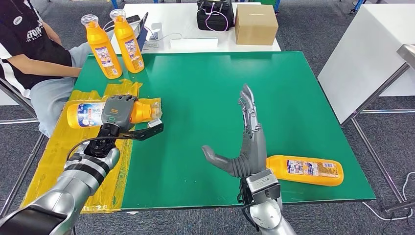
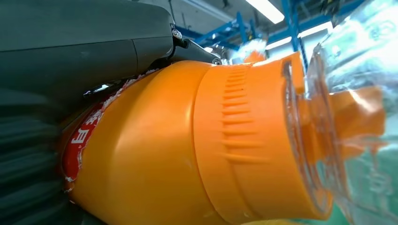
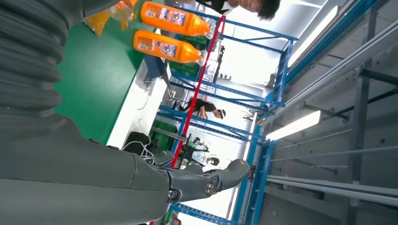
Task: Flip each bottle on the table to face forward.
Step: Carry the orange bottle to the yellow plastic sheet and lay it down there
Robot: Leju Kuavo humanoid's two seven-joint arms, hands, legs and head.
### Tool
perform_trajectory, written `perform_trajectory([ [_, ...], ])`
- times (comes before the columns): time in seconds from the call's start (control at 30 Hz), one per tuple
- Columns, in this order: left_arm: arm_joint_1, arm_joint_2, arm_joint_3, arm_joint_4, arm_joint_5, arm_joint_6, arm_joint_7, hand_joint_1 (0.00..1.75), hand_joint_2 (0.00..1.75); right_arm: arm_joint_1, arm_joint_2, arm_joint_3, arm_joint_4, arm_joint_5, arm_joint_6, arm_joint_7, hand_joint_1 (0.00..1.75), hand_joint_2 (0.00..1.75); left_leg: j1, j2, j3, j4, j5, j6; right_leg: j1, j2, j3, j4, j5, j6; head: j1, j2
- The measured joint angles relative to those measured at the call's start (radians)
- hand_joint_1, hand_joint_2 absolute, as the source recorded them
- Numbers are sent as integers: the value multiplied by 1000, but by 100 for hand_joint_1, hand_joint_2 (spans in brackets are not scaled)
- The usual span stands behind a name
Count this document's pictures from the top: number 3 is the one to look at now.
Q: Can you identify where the yellow taped cardboard sheet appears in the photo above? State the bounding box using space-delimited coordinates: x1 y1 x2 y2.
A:
84 0 139 36

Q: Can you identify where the background robot machine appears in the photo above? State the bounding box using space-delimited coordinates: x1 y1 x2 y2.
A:
180 133 222 170

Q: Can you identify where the ceiling light strip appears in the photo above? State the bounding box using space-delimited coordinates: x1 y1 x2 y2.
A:
266 110 322 142
287 5 339 68

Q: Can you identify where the white table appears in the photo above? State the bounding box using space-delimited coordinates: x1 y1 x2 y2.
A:
106 28 175 156

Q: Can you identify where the green plastic crate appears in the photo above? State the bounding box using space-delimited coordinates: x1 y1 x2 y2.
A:
169 34 208 78
149 119 178 153

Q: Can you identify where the red pole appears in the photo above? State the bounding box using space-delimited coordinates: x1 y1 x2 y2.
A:
149 15 227 225

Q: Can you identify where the blue metal rack frame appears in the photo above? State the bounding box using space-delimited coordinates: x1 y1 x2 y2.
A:
157 6 299 225

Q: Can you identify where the black carry case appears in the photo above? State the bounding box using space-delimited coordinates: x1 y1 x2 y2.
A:
122 132 150 156

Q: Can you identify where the person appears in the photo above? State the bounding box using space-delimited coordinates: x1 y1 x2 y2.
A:
174 0 281 21
178 98 227 120

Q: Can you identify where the green table board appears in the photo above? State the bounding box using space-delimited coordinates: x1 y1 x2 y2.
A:
54 0 165 146

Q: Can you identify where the tablet with blue cover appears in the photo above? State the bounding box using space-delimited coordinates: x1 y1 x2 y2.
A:
143 55 170 83

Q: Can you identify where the pink white cable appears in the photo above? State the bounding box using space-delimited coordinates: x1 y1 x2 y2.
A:
121 136 154 158

